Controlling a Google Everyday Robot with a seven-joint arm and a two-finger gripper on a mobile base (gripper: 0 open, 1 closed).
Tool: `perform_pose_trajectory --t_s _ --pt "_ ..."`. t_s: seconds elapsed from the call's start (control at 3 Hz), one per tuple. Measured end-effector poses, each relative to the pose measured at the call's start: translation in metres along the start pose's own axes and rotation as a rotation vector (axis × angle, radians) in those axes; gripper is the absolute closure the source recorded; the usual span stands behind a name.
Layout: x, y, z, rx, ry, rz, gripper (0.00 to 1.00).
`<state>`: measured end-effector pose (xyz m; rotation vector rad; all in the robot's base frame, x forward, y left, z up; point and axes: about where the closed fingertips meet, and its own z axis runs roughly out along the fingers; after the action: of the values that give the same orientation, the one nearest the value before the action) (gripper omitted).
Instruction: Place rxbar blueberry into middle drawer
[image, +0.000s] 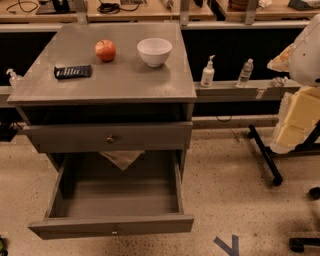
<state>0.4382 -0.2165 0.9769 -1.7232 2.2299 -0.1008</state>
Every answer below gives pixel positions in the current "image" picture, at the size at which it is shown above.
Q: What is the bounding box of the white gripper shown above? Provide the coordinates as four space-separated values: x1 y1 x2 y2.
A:
267 44 320 154

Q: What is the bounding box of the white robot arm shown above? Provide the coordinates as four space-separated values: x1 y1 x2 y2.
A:
267 14 320 154

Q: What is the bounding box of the beige cloth under drawer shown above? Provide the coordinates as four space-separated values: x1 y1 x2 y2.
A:
101 150 145 171

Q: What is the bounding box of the grey wooden drawer cabinet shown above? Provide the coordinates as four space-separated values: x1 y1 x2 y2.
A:
7 21 198 241

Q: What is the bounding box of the open grey middle drawer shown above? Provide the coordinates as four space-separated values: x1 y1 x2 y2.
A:
29 151 194 239

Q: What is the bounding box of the closed grey top drawer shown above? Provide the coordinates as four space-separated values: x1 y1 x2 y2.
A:
23 122 192 153

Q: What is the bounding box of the crumpled clear plastic wrapper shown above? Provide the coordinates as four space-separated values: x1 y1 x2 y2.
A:
271 77 289 87

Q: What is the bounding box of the black metal stand leg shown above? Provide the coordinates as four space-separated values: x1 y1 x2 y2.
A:
248 124 283 186

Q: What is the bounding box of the white pump lotion bottle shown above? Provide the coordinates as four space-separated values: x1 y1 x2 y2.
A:
200 55 215 88

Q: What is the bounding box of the black chair caster base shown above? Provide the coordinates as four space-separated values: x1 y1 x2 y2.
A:
288 186 320 253

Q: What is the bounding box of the white ceramic bowl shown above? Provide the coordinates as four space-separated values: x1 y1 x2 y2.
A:
137 38 173 67

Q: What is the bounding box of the red apple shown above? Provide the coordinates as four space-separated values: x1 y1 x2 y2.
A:
95 40 116 62

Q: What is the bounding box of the small clear pump bottle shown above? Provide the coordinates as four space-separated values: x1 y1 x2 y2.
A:
6 68 22 88

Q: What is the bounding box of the black coiled cable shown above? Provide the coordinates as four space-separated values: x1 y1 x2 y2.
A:
96 1 141 15

